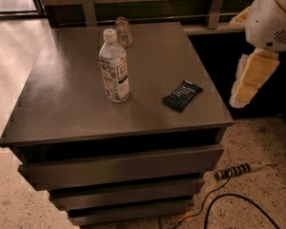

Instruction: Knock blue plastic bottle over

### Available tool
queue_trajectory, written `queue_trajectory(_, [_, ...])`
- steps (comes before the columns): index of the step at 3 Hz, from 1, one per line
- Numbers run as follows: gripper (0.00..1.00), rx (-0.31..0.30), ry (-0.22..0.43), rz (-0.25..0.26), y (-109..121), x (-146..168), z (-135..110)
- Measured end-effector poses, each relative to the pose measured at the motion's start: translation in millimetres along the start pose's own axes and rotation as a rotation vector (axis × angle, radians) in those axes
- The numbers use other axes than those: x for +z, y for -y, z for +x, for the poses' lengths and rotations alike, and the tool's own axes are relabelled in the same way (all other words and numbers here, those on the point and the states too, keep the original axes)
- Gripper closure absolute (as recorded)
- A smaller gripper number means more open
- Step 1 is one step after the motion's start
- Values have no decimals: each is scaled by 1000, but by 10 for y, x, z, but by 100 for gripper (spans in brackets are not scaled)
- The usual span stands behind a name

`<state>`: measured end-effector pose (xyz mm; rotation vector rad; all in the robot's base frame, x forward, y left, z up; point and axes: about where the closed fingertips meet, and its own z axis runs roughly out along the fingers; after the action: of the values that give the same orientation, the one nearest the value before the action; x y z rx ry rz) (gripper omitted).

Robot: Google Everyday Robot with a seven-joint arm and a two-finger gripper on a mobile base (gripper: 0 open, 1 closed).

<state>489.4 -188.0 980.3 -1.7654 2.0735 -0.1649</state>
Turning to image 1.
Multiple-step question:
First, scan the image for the dark grey drawer cabinet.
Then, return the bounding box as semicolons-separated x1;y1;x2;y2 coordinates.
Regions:
0;23;232;228

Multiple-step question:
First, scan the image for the grey drawer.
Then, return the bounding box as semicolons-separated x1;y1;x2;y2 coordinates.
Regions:
68;198;193;226
18;144;223;191
50;177;204;211

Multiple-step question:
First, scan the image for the middle grey drawer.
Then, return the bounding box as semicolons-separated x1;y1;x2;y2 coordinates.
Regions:
50;177;204;211

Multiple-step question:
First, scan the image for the white power strip cord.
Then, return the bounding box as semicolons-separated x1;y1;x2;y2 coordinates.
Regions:
261;146;286;168

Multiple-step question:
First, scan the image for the left metal shelf bracket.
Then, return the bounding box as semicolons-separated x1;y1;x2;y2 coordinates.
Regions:
81;0;97;27

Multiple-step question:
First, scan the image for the bottom grey drawer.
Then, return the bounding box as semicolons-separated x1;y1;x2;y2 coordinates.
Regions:
68;198;193;226

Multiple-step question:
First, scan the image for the clear glass jar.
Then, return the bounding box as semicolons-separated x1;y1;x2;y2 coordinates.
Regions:
114;17;133;49

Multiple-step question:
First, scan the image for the top grey drawer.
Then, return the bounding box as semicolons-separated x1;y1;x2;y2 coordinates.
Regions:
18;144;223;191

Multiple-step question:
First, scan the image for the white power strip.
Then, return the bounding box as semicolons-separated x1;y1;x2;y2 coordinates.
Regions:
214;161;265;180

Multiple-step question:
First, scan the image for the clear plastic water bottle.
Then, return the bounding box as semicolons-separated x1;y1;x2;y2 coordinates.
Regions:
99;29;130;103

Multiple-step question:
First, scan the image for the black snack packet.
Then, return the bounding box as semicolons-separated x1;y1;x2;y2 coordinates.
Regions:
162;80;203;113

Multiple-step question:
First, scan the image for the thin black cable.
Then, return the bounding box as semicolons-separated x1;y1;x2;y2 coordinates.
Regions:
171;177;232;229

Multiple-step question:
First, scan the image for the metal shelf bracket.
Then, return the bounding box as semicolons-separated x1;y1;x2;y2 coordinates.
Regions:
81;0;97;27
206;0;224;29

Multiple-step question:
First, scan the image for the right metal shelf bracket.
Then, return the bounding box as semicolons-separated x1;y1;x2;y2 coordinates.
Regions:
206;0;224;29

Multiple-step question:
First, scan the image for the thick black cable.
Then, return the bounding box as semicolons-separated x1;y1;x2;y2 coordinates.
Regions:
203;193;281;229

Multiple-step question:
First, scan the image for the wooden shelf board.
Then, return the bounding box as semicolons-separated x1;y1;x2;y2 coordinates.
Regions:
182;23;244;35

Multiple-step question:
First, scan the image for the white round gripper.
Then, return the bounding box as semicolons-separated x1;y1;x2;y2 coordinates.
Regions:
229;0;286;109

